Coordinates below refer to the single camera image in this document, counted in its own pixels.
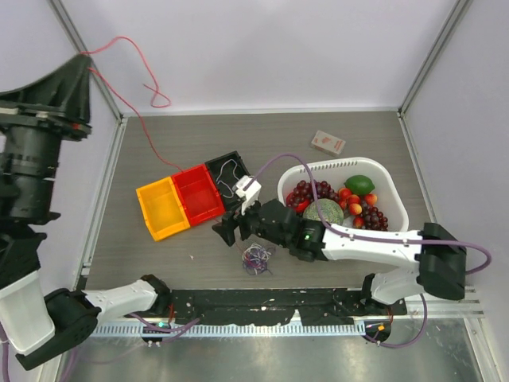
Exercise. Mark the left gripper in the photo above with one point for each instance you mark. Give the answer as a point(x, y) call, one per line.
point(67, 86)

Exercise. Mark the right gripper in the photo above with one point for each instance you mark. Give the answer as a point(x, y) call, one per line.
point(230, 222)

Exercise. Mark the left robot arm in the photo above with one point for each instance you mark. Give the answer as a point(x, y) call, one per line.
point(42, 326)

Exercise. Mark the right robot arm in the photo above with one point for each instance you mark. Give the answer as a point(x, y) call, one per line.
point(423, 261)

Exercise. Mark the red plastic bin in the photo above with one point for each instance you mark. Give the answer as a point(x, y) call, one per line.
point(198, 194)

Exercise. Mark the black plastic bin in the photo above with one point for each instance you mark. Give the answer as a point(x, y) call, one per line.
point(225, 171)

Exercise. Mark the yellow plastic bin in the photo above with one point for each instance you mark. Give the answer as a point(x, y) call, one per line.
point(162, 210)

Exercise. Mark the green cantaloupe melon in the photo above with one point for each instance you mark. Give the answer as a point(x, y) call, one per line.
point(330, 210)

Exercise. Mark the white plastic basket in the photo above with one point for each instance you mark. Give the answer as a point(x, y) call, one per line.
point(337, 171)

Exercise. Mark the red white card box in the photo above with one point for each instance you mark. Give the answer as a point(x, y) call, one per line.
point(327, 143)

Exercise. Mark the green lime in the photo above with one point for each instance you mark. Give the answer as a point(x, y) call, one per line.
point(360, 185)

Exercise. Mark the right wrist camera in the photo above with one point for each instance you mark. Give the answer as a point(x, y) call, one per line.
point(248, 190)

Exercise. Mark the slotted cable duct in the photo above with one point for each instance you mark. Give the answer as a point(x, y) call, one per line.
point(130, 328)

